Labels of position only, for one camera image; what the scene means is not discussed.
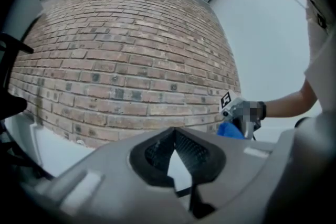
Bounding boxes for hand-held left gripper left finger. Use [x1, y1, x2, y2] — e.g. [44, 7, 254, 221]
[130, 127, 176, 187]

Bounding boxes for blue cloth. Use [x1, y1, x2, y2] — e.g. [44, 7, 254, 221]
[217, 121, 246, 140]

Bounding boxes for person's white shirt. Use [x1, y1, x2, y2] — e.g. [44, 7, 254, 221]
[298, 0, 336, 116]

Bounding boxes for person's right forearm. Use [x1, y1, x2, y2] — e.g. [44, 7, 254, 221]
[264, 78, 318, 118]

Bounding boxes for black wristband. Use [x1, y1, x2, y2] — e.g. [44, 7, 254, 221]
[257, 101, 267, 121]

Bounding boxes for black metal stand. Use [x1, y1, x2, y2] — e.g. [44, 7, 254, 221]
[0, 32, 55, 181]

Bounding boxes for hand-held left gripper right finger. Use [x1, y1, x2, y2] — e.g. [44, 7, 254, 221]
[174, 128, 227, 219]

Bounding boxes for person's right hand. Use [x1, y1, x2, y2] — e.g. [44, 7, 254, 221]
[243, 100, 260, 122]

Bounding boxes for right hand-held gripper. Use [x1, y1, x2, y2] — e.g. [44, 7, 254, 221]
[219, 89, 263, 140]

